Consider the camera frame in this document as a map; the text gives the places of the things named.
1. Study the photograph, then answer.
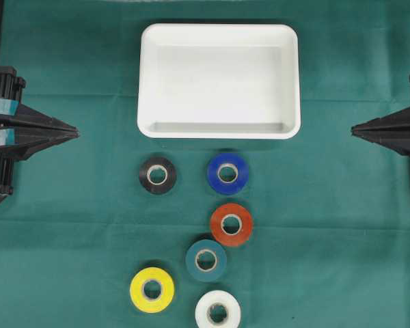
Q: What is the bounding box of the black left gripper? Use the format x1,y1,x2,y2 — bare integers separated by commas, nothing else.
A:
0,66,79,195

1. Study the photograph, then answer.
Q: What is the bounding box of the blue tape roll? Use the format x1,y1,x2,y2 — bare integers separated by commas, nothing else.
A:
207,152,249,195

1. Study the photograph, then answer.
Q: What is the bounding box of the yellow tape roll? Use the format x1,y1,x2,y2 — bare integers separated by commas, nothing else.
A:
129,267,175,314

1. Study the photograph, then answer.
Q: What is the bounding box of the black tape roll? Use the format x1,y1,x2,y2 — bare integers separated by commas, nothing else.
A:
139,156,177,195

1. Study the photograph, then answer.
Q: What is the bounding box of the white plastic case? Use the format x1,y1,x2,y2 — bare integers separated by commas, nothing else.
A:
137,23,301,139

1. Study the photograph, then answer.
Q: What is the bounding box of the red tape roll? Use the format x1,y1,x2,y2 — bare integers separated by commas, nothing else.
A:
210,203,254,247

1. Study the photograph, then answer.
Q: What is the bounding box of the teal green tape roll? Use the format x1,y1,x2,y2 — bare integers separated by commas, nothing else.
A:
185,239,227,282

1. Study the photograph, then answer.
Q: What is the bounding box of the white tape roll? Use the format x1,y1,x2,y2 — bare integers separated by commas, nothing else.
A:
195,290,241,327

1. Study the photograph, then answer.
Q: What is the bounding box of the green table cloth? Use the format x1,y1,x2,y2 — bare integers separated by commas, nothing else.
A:
0,1,410,327

